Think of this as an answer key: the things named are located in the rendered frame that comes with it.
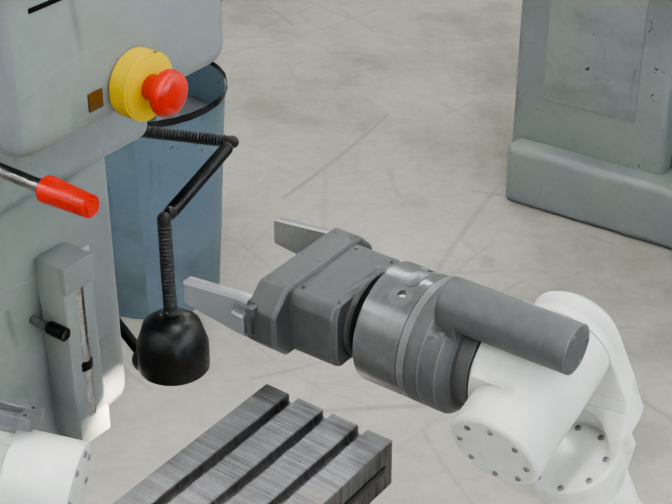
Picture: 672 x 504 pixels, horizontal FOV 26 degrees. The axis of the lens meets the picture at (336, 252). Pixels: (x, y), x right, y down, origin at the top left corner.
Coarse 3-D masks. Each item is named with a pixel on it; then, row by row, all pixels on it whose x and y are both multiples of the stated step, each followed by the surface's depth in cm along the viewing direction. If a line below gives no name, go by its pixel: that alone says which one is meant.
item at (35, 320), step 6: (30, 318) 140; (36, 318) 139; (36, 324) 139; (42, 324) 139; (48, 324) 138; (54, 324) 138; (60, 324) 138; (48, 330) 138; (54, 330) 138; (60, 330) 137; (66, 330) 138; (54, 336) 138; (60, 336) 137; (66, 336) 138
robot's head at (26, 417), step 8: (0, 400) 96; (8, 400) 96; (0, 408) 95; (8, 408) 95; (16, 408) 95; (24, 408) 95; (32, 408) 95; (40, 408) 96; (0, 416) 93; (8, 416) 93; (16, 416) 93; (24, 416) 93; (32, 416) 93; (40, 416) 95; (0, 424) 93; (8, 424) 93; (16, 424) 93; (24, 424) 93; (32, 424) 93
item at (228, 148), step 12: (228, 144) 149; (216, 156) 147; (228, 156) 149; (204, 168) 145; (216, 168) 146; (192, 180) 143; (204, 180) 144; (180, 192) 140; (192, 192) 141; (168, 204) 139; (180, 204) 139
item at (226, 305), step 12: (192, 288) 104; (204, 288) 103; (216, 288) 103; (228, 288) 102; (192, 300) 104; (204, 300) 103; (216, 300) 103; (228, 300) 102; (240, 300) 101; (204, 312) 104; (216, 312) 103; (228, 312) 102; (240, 312) 101; (228, 324) 103; (240, 324) 101
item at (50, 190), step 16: (0, 176) 120; (16, 176) 119; (32, 176) 118; (48, 176) 117; (48, 192) 116; (64, 192) 115; (80, 192) 115; (64, 208) 116; (80, 208) 115; (96, 208) 115
